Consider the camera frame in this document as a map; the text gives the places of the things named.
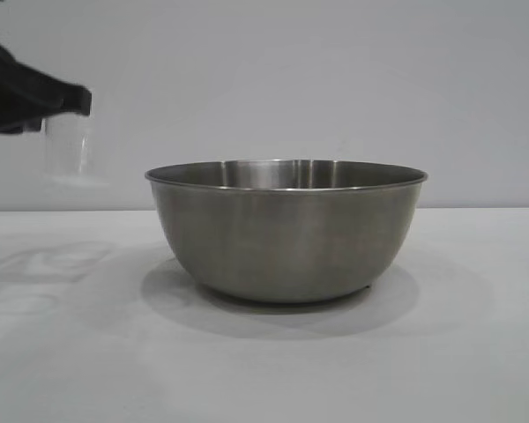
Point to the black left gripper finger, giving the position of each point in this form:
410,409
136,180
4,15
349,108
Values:
13,127

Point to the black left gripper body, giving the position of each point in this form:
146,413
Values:
22,97

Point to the clear plastic measuring cup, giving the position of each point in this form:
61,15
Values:
72,150

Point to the stainless steel mixing bowl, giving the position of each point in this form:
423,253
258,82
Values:
286,238

